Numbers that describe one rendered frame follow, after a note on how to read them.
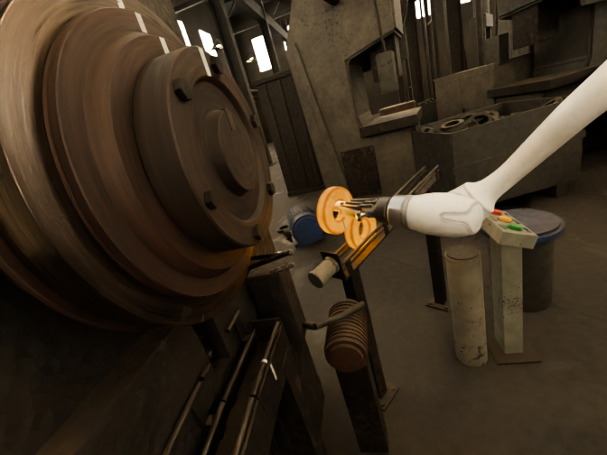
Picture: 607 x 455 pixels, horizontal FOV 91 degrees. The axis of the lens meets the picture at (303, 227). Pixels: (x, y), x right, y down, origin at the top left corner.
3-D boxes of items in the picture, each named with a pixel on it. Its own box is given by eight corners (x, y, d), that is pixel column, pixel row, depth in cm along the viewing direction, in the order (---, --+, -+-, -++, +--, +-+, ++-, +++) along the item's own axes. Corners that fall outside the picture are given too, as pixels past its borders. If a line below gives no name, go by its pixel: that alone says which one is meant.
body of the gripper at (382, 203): (387, 229, 80) (359, 226, 87) (402, 217, 85) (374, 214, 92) (384, 204, 77) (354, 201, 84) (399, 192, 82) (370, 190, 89)
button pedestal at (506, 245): (499, 370, 119) (493, 233, 98) (477, 328, 141) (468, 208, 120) (546, 367, 115) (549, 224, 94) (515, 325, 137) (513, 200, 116)
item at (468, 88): (471, 146, 465) (465, 70, 427) (534, 150, 362) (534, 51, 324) (440, 155, 461) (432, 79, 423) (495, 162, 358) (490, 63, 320)
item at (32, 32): (114, 420, 34) (-266, -113, 18) (247, 241, 76) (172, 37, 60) (161, 419, 32) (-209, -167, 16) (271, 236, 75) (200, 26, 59)
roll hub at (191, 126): (199, 291, 37) (81, 38, 27) (263, 212, 62) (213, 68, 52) (239, 284, 35) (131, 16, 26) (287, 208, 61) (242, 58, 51)
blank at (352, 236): (339, 241, 101) (346, 242, 98) (350, 199, 104) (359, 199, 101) (362, 255, 111) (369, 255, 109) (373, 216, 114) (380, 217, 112)
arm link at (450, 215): (402, 235, 74) (424, 230, 84) (471, 245, 63) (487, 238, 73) (406, 191, 73) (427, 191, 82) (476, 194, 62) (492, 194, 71)
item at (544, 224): (499, 320, 142) (495, 241, 127) (474, 283, 171) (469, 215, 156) (577, 313, 134) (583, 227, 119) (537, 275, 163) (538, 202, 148)
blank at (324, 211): (310, 200, 90) (317, 201, 87) (340, 178, 98) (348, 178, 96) (324, 242, 97) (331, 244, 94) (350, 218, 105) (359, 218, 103)
